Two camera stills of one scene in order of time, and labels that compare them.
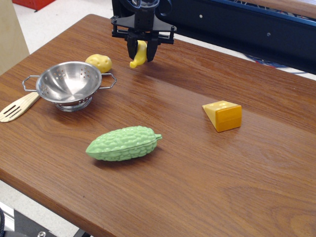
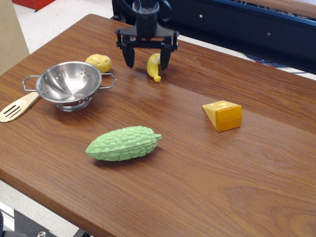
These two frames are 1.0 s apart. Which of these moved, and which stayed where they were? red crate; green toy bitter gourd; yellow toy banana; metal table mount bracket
Moved: yellow toy banana
Stayed: red crate; green toy bitter gourd; metal table mount bracket
